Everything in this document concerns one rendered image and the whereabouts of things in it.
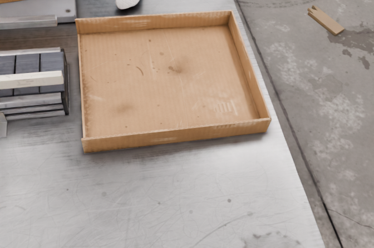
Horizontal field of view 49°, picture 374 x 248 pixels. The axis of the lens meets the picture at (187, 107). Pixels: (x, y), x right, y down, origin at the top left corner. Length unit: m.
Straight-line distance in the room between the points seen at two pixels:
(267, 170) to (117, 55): 0.34
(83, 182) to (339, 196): 1.22
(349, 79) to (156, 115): 1.47
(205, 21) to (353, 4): 1.70
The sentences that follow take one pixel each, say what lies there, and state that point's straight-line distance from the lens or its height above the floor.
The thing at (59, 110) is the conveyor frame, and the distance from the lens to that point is 0.70.
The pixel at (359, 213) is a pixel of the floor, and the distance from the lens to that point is 1.71.
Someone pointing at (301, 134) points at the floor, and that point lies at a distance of 1.78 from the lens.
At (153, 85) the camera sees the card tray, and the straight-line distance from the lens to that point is 0.73.
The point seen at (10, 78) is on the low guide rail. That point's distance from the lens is 0.66.
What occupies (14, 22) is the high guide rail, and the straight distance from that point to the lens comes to 0.68.
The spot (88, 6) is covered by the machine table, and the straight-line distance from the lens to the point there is 0.88.
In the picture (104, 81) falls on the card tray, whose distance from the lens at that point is 0.74.
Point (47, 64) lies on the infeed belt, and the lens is 0.72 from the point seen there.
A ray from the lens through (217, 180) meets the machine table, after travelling 0.65.
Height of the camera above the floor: 1.41
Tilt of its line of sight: 54 degrees down
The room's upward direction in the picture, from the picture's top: 9 degrees clockwise
